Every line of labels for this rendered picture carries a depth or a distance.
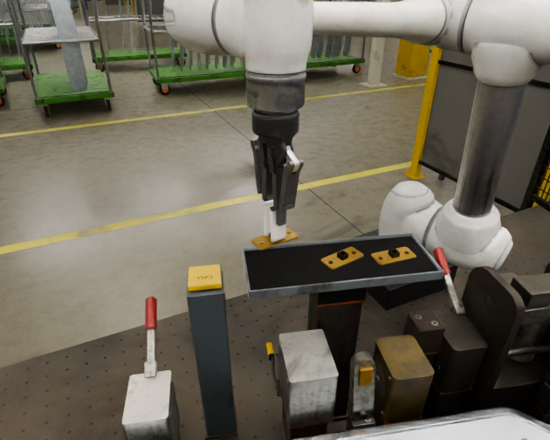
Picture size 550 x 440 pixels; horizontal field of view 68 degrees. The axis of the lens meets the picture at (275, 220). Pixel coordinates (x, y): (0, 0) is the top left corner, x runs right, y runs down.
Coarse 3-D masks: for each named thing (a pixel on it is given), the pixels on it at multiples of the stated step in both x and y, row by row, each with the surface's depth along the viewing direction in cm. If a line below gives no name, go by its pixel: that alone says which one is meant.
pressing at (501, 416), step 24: (504, 408) 69; (336, 432) 66; (360, 432) 66; (384, 432) 66; (408, 432) 66; (432, 432) 66; (456, 432) 66; (480, 432) 66; (504, 432) 66; (528, 432) 66
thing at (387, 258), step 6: (378, 252) 81; (384, 252) 81; (390, 252) 80; (396, 252) 80; (402, 252) 81; (408, 252) 82; (378, 258) 80; (384, 258) 80; (390, 258) 80; (396, 258) 80; (402, 258) 80; (408, 258) 80; (378, 264) 79; (384, 264) 78
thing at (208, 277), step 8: (192, 272) 76; (200, 272) 76; (208, 272) 76; (216, 272) 76; (192, 280) 74; (200, 280) 74; (208, 280) 74; (216, 280) 74; (192, 288) 73; (200, 288) 74; (208, 288) 74
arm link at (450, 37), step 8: (448, 0) 86; (456, 0) 85; (464, 0) 85; (448, 8) 85; (456, 8) 85; (464, 8) 84; (448, 16) 85; (456, 16) 85; (464, 16) 84; (448, 24) 87; (456, 24) 86; (448, 32) 88; (456, 32) 87; (440, 40) 90; (448, 40) 89; (456, 40) 88; (448, 48) 91; (456, 48) 90
